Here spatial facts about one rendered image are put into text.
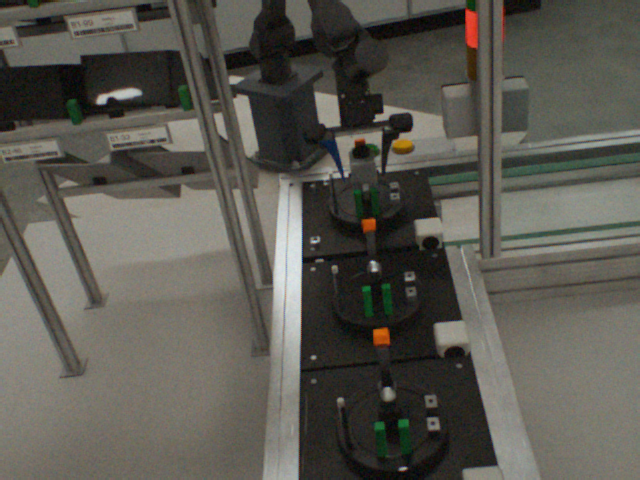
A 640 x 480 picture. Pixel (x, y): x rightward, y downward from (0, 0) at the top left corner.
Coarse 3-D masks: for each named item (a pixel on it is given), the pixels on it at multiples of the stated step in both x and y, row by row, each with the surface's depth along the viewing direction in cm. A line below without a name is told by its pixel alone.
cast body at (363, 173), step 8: (352, 152) 130; (360, 152) 129; (368, 152) 129; (352, 160) 129; (360, 160) 128; (368, 160) 128; (352, 168) 128; (360, 168) 128; (368, 168) 129; (352, 176) 129; (360, 176) 129; (368, 176) 130; (376, 176) 129; (360, 184) 130; (368, 184) 130; (376, 184) 130; (368, 192) 129
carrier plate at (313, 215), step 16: (400, 176) 144; (416, 176) 143; (304, 192) 144; (320, 192) 143; (416, 192) 139; (304, 208) 140; (320, 208) 139; (416, 208) 135; (432, 208) 134; (304, 224) 135; (320, 224) 135; (400, 224) 132; (304, 240) 132; (320, 240) 131; (336, 240) 130; (352, 240) 130; (384, 240) 129; (400, 240) 128; (304, 256) 128; (320, 256) 128; (336, 256) 128; (352, 256) 128
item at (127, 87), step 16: (96, 64) 105; (112, 64) 104; (128, 64) 104; (144, 64) 104; (160, 64) 103; (176, 64) 105; (96, 80) 105; (112, 80) 105; (128, 80) 105; (144, 80) 104; (160, 80) 104; (176, 80) 105; (208, 80) 117; (96, 96) 106; (112, 96) 105; (128, 96) 105; (144, 96) 104; (160, 96) 104; (176, 96) 105
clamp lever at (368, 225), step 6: (366, 222) 116; (372, 222) 116; (366, 228) 116; (372, 228) 116; (366, 234) 115; (372, 234) 115; (372, 240) 117; (372, 246) 117; (372, 252) 117; (372, 258) 117
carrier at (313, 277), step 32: (384, 256) 125; (416, 256) 124; (320, 288) 121; (352, 288) 116; (384, 288) 108; (416, 288) 115; (448, 288) 117; (320, 320) 115; (352, 320) 111; (384, 320) 110; (416, 320) 112; (448, 320) 111; (320, 352) 109; (352, 352) 108; (416, 352) 107; (448, 352) 105
